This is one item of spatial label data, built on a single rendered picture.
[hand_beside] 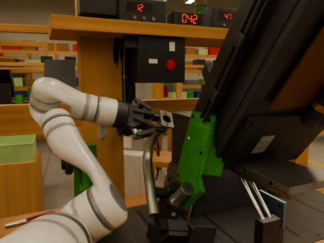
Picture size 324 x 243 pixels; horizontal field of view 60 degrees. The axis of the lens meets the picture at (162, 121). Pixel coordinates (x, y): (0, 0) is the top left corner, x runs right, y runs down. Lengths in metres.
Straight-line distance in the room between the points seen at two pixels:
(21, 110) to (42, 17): 9.86
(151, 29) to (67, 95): 0.37
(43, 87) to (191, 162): 0.42
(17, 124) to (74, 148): 0.51
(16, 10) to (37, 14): 0.63
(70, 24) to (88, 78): 0.20
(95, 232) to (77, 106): 0.31
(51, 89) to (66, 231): 0.41
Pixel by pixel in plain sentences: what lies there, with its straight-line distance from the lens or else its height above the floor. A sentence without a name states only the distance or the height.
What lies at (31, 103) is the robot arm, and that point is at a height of 1.31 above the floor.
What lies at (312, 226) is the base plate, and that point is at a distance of 1.07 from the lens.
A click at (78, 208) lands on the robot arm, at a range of 0.54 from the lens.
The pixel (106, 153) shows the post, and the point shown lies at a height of 1.10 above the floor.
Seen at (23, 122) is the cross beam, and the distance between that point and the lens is 1.08.
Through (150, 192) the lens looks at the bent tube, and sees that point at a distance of 0.80.
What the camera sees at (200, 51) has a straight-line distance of 8.47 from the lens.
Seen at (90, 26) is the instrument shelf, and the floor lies 1.51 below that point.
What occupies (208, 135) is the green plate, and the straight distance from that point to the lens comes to 0.73.
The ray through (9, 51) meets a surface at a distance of 7.66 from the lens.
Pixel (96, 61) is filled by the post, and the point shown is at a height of 1.42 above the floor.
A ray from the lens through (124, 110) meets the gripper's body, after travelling 0.74.
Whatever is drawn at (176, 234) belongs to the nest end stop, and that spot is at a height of 0.97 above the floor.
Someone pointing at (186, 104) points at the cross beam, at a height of 1.25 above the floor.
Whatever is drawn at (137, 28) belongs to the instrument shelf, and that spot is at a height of 1.52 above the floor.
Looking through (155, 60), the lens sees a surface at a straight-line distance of 0.94.
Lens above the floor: 1.37
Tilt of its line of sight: 9 degrees down
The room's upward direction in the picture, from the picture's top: straight up
